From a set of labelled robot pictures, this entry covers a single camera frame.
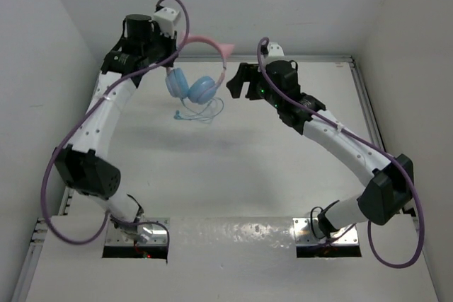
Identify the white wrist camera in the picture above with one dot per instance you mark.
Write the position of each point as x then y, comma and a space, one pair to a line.
167, 18
274, 50

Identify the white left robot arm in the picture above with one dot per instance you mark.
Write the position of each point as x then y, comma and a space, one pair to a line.
82, 162

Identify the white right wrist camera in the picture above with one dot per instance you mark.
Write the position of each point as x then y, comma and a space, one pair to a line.
274, 50

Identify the pink blue cat-ear headphones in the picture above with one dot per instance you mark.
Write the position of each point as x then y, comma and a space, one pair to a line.
204, 89

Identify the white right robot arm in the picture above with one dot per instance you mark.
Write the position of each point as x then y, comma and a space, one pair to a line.
386, 189

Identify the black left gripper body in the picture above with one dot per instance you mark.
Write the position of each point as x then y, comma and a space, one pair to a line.
157, 49

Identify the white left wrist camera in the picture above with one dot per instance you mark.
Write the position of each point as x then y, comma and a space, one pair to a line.
167, 18

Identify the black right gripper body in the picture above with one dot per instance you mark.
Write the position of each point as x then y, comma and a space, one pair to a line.
258, 85

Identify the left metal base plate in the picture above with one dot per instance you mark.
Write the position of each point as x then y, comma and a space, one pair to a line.
153, 233

